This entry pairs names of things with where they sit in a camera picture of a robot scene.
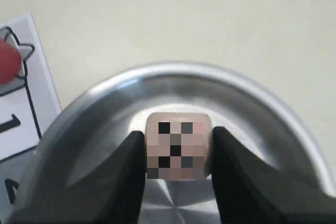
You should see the beige wooden die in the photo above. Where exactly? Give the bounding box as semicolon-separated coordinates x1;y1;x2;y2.
145;112;213;181

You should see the round stainless steel bowl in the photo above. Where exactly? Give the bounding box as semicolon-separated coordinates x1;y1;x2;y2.
7;62;335;223

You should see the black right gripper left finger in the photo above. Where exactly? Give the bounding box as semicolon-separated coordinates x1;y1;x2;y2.
8;131;146;223

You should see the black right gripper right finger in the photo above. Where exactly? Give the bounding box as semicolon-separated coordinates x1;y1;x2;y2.
211;126;335;223

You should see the red cylinder game piece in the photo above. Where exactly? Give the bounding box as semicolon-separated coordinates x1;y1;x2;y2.
0;39;22;84

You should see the printed paper game board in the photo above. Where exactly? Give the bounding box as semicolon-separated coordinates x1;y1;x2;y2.
1;14;61;223

